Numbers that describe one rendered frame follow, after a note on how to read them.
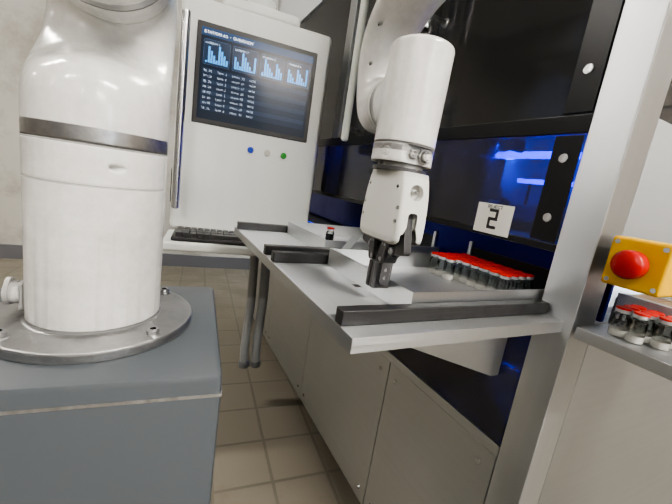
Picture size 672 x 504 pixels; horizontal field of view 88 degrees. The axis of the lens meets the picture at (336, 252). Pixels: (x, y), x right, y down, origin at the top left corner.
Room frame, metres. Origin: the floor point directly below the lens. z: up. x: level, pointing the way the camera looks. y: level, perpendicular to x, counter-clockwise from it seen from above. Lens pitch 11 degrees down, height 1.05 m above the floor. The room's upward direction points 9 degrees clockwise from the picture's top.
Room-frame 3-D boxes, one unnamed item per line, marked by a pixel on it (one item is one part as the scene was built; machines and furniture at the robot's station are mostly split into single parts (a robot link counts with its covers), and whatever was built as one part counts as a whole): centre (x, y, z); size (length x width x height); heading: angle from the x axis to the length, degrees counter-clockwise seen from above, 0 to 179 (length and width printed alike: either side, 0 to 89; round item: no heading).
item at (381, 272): (0.49, -0.08, 0.94); 0.03 x 0.03 x 0.07; 28
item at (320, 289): (0.78, -0.08, 0.87); 0.70 x 0.48 x 0.02; 28
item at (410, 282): (0.65, -0.20, 0.90); 0.34 x 0.26 x 0.04; 119
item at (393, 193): (0.51, -0.07, 1.03); 0.10 x 0.07 x 0.11; 28
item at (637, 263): (0.48, -0.40, 0.99); 0.04 x 0.04 x 0.04; 28
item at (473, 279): (0.70, -0.28, 0.90); 0.18 x 0.02 x 0.05; 29
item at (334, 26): (1.66, 0.19, 1.50); 0.49 x 0.01 x 0.59; 28
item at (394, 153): (0.50, -0.07, 1.09); 0.09 x 0.08 x 0.03; 28
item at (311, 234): (0.97, -0.06, 0.90); 0.34 x 0.26 x 0.04; 118
